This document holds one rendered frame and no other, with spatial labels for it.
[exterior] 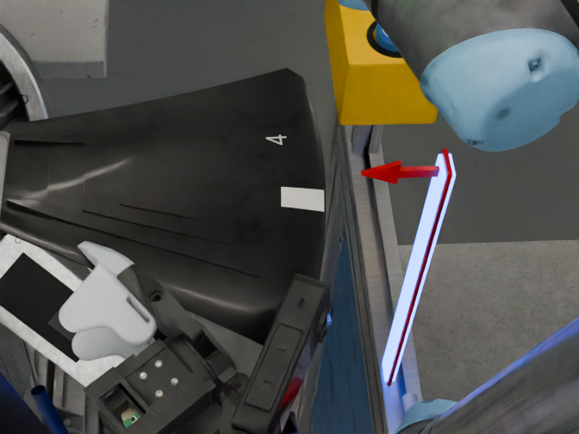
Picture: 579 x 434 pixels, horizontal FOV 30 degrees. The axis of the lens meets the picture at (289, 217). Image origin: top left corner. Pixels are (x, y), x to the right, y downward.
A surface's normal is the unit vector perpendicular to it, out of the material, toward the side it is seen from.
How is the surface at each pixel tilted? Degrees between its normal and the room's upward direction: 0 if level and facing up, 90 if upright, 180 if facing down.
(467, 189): 90
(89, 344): 10
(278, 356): 8
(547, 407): 80
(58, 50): 0
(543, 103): 90
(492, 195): 90
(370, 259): 0
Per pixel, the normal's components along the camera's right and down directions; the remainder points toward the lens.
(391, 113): 0.07, 0.81
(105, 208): 0.21, -0.54
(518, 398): -0.95, -0.13
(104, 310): -0.02, -0.54
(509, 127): 0.40, 0.75
